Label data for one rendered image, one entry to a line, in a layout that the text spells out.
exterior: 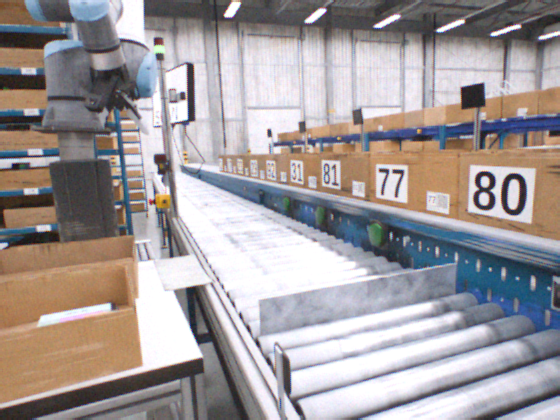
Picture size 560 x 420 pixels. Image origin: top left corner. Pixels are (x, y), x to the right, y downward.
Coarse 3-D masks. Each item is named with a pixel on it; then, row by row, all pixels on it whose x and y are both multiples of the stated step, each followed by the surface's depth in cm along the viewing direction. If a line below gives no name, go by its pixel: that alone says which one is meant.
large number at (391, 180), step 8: (376, 168) 125; (384, 168) 120; (392, 168) 117; (400, 168) 113; (376, 176) 125; (384, 176) 121; (392, 176) 117; (400, 176) 113; (376, 184) 125; (384, 184) 121; (392, 184) 117; (400, 184) 114; (376, 192) 126; (384, 192) 122; (392, 192) 118; (400, 192) 114; (392, 200) 118; (400, 200) 114
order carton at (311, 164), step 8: (344, 152) 202; (352, 152) 194; (360, 152) 187; (288, 160) 200; (304, 160) 180; (312, 160) 171; (288, 168) 201; (304, 168) 181; (312, 168) 172; (304, 176) 182; (312, 176) 173; (296, 184) 193; (304, 184) 183; (320, 192) 168
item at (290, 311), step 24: (336, 288) 76; (360, 288) 78; (384, 288) 80; (408, 288) 82; (432, 288) 84; (264, 312) 71; (288, 312) 73; (312, 312) 75; (336, 312) 77; (360, 312) 79
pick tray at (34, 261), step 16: (96, 240) 111; (112, 240) 112; (128, 240) 114; (0, 256) 103; (16, 256) 104; (32, 256) 105; (48, 256) 107; (64, 256) 108; (80, 256) 110; (96, 256) 111; (112, 256) 113; (128, 256) 114; (0, 272) 103; (16, 272) 105; (32, 272) 81; (48, 272) 82
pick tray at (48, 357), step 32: (0, 288) 75; (32, 288) 77; (64, 288) 80; (96, 288) 82; (128, 288) 77; (0, 320) 75; (32, 320) 78; (96, 320) 57; (128, 320) 59; (0, 352) 52; (32, 352) 54; (64, 352) 56; (96, 352) 58; (128, 352) 60; (0, 384) 53; (32, 384) 54; (64, 384) 56
